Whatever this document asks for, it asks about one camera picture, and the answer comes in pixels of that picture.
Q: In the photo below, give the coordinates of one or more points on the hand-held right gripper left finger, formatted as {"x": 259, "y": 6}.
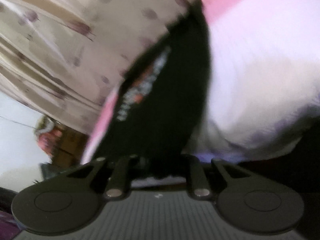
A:
{"x": 122, "y": 172}

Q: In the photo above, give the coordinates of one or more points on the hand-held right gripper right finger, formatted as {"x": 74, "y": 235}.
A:
{"x": 196, "y": 172}

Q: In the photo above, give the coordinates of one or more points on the black rose print shirt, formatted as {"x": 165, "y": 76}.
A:
{"x": 172, "y": 100}

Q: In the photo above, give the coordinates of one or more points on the brown wooden furniture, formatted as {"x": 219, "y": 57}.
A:
{"x": 71, "y": 145}

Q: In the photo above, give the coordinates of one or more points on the colourful hanging items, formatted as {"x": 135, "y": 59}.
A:
{"x": 46, "y": 133}

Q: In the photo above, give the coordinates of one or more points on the pink and white bedsheet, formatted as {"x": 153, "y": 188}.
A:
{"x": 250, "y": 67}

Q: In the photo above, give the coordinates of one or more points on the person's purple clothing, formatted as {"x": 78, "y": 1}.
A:
{"x": 7, "y": 220}

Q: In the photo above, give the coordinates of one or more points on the beige leaf print curtain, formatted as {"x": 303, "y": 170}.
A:
{"x": 75, "y": 42}

